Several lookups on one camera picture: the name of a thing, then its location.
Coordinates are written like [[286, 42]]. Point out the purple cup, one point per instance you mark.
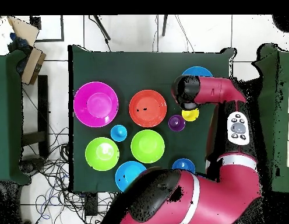
[[176, 123]]

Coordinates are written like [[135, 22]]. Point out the yellow cup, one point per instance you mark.
[[190, 115]]

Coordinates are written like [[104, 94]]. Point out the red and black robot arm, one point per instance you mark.
[[216, 198]]

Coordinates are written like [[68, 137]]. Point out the orange bowl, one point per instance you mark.
[[148, 108]]

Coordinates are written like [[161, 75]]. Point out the green bowl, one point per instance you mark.
[[147, 146], [102, 154]]

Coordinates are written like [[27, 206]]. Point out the light blue cup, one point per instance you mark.
[[118, 133]]

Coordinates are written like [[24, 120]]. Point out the pink bowl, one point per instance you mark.
[[95, 104]]

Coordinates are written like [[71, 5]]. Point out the light blue bowl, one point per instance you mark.
[[125, 173], [197, 71]]

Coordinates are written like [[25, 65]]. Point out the small dark blue bowl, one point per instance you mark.
[[183, 163]]

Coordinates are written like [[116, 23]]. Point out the dark green table cloth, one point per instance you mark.
[[146, 67]]

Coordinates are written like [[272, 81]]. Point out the black tripod leg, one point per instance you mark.
[[102, 29], [164, 25]]

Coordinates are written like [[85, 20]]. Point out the black metal stand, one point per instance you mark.
[[43, 105]]

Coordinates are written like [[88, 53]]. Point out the brown cardboard box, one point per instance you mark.
[[32, 66]]

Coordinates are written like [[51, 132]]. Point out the green cloth side table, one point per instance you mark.
[[275, 105], [8, 116]]

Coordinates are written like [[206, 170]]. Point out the brown cardboard sheet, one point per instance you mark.
[[24, 30]]

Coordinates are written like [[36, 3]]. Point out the black pedestal leg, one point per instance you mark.
[[32, 166]]

